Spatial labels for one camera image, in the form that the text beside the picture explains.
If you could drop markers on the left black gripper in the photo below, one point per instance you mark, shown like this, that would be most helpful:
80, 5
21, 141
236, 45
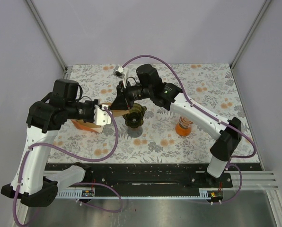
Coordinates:
93, 102

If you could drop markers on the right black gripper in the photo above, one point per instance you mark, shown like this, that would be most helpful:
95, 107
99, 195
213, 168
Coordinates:
119, 103

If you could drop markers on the dark green round lid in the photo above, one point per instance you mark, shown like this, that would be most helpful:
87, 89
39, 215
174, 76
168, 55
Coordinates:
134, 118

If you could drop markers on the clear glass dripper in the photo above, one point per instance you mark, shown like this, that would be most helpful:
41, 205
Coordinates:
185, 123

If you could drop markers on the orange glass carafe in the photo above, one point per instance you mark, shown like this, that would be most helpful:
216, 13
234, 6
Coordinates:
182, 132

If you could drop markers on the paper filter holder box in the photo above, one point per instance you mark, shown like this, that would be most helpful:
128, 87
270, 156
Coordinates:
87, 126

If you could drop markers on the dark green glass server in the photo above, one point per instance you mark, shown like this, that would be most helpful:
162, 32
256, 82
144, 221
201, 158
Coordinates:
135, 132

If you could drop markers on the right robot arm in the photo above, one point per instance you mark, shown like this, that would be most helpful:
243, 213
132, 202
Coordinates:
225, 132

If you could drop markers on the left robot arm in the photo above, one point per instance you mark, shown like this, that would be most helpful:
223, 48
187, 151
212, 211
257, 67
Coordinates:
44, 120

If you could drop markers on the floral patterned mat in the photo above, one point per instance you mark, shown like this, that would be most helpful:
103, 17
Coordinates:
211, 85

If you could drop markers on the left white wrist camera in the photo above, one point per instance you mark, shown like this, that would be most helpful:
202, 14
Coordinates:
101, 117

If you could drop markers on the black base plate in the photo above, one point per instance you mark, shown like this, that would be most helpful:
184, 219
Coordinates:
154, 176

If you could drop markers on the white slotted cable duct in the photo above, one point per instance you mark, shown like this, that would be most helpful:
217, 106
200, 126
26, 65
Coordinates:
101, 193

